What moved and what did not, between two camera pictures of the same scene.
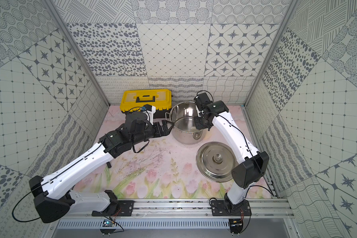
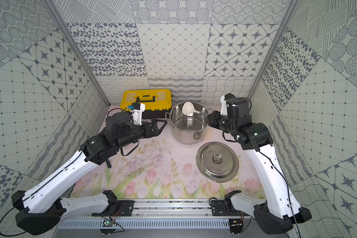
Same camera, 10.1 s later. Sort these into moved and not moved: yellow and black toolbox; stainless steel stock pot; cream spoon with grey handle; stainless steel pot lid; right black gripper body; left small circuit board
Moved: right black gripper body; cream spoon with grey handle
Not moved: stainless steel stock pot; yellow and black toolbox; left small circuit board; stainless steel pot lid
